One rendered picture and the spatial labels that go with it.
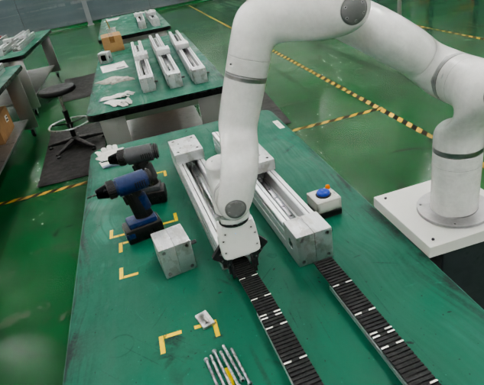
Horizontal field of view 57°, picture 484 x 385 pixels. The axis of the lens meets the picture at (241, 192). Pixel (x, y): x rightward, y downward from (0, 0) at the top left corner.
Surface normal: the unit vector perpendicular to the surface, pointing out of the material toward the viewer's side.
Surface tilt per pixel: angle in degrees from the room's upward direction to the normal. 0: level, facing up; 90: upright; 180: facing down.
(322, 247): 90
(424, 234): 1
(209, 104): 90
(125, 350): 0
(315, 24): 101
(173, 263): 90
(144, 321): 0
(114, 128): 90
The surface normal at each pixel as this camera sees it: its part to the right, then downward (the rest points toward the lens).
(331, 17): -0.35, 0.55
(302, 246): 0.30, 0.43
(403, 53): 0.10, 0.66
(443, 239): -0.18, -0.85
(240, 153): 0.24, -0.25
